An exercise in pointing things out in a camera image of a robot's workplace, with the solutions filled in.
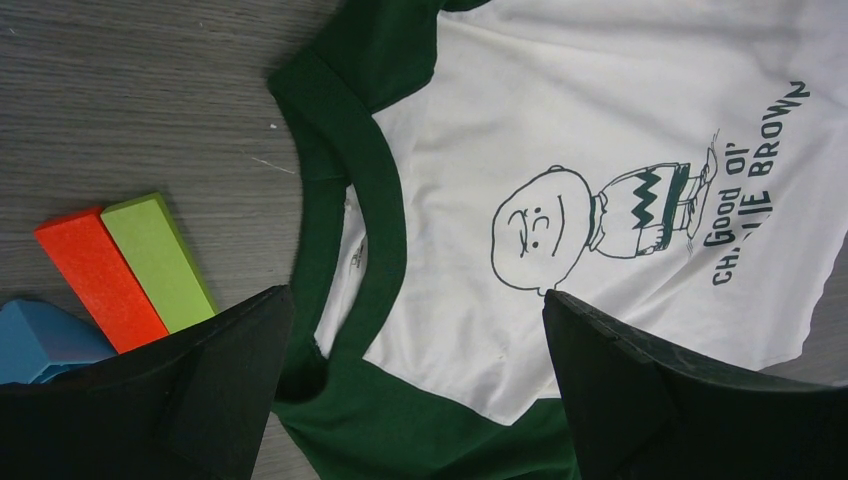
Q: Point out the red wooden block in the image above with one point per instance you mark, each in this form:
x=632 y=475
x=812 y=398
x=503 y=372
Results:
x=84 y=252

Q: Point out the pile of colourful toy bricks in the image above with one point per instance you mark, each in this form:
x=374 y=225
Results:
x=39 y=341

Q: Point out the light green wooden block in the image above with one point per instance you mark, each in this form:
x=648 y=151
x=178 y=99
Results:
x=150 y=241

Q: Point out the green and white t-shirt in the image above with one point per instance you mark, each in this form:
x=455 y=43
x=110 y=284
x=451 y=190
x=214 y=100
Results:
x=680 y=165

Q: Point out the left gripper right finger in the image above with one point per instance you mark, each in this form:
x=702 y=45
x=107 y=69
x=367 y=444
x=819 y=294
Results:
x=641 y=407

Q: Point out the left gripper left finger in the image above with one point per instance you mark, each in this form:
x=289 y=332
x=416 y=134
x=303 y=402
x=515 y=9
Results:
x=192 y=405

